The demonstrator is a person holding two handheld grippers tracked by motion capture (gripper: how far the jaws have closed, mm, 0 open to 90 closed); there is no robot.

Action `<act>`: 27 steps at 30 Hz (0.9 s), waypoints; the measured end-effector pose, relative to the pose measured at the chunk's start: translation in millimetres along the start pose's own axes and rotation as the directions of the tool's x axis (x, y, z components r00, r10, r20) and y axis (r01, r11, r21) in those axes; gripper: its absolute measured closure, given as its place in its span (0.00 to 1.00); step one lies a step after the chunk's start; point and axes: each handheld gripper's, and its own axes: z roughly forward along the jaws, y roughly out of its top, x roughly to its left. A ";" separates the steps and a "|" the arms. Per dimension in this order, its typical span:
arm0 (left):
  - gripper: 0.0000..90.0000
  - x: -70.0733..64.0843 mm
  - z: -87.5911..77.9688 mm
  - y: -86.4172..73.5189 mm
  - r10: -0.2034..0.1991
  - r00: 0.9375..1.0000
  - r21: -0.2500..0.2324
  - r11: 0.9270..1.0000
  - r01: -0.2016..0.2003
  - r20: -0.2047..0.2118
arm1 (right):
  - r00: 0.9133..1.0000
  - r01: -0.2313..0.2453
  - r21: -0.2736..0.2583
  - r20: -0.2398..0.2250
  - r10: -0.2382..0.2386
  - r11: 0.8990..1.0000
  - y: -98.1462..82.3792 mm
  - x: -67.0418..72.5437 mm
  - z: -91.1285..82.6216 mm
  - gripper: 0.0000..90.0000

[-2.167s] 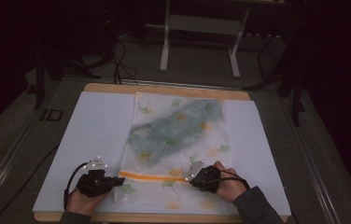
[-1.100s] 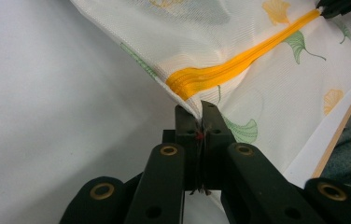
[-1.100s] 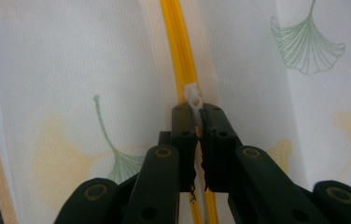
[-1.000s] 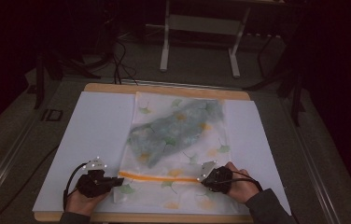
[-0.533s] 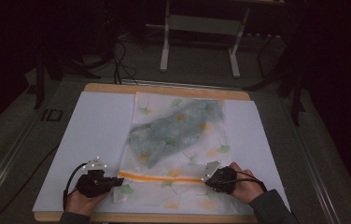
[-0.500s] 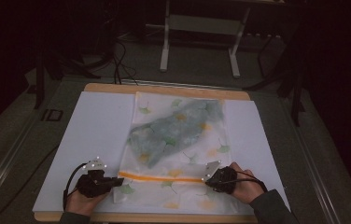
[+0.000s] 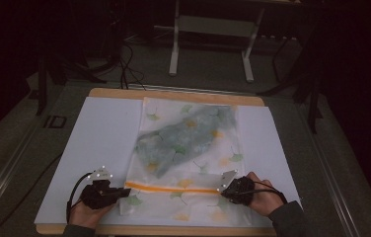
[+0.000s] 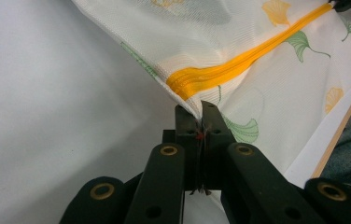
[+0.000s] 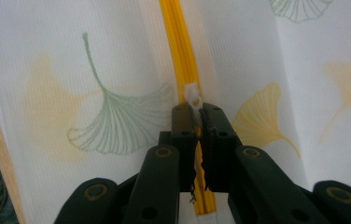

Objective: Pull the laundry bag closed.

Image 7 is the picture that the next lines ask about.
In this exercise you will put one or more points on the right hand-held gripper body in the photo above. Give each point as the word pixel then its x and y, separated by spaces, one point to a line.
pixel 239 191

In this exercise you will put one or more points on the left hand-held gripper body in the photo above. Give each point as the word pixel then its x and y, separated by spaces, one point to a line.
pixel 99 194

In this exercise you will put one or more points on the leaf print mesh laundry bag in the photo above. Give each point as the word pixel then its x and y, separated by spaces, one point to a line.
pixel 186 200

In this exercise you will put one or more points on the person's left hand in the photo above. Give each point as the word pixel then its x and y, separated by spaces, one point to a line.
pixel 88 214

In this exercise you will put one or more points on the person's right hand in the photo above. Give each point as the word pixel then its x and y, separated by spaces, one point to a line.
pixel 265 197

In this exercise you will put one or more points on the white board sheet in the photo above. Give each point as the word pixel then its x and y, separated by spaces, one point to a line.
pixel 104 138

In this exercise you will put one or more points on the grey green garment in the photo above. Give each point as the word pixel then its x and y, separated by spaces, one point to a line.
pixel 183 138

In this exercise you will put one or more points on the wooden table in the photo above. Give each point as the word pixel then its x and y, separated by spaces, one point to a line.
pixel 173 94

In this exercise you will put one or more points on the black tripod stand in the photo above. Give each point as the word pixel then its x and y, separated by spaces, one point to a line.
pixel 61 69
pixel 305 85

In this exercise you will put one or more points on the white metal stand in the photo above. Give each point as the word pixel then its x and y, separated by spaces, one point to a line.
pixel 213 26

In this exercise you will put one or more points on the metal floor rail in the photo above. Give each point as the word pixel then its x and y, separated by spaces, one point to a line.
pixel 331 171
pixel 6 174

